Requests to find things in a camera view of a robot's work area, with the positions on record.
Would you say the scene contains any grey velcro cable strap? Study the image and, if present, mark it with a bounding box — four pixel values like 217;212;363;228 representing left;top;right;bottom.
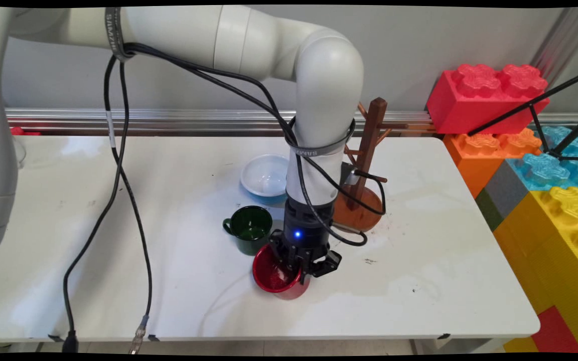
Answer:
104;7;135;63
286;117;358;157

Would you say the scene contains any flat red toy block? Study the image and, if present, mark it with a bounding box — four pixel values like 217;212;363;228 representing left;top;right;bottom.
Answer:
531;306;578;354

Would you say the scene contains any giant yellow toy brick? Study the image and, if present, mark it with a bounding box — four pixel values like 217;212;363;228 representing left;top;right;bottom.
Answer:
492;187;578;354

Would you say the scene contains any black cable with metal connector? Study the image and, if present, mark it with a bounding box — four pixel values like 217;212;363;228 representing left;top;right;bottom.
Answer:
103;43;370;354

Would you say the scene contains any white and blue bowl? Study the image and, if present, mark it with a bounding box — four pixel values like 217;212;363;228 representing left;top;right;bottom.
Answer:
240;154;290;206

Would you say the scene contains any aluminium post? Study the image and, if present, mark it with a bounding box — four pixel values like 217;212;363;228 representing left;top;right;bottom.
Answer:
530;8;578;85

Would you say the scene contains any brown wooden mug tree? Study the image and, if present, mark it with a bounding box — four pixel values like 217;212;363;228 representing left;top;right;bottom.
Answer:
333;97;410;234

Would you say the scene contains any black cable with black plug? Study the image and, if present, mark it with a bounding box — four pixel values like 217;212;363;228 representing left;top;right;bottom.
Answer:
62;43;388;353

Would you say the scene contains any dark green enamel mug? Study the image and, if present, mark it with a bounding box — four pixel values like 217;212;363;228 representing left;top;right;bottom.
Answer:
222;206;273;257

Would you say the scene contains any giant blue toy brick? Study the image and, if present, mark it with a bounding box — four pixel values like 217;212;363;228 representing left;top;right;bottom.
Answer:
506;126;578;193

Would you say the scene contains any black tripod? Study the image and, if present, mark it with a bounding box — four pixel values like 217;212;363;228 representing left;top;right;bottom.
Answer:
467;68;578;164

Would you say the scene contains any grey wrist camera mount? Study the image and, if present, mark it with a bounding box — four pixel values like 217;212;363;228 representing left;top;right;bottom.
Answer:
340;161;363;188

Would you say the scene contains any giant red toy brick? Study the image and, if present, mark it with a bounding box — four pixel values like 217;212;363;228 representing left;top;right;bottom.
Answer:
426;64;550;136

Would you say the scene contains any giant dark green toy brick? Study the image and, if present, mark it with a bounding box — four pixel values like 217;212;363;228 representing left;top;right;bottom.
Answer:
475;188;504;232

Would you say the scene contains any giant grey toy brick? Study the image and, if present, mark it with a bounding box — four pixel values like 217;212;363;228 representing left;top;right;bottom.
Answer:
484;160;530;219

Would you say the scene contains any giant orange toy brick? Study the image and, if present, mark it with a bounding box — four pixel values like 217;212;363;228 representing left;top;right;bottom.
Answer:
443;129;542;199

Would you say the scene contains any aluminium rail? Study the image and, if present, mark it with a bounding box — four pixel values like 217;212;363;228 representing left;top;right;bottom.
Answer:
6;106;578;137

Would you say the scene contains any red enamel mug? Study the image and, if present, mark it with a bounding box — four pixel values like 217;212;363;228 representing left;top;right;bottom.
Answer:
252;243;312;301

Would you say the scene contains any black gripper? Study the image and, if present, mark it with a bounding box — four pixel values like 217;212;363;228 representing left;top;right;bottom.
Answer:
269;198;343;284

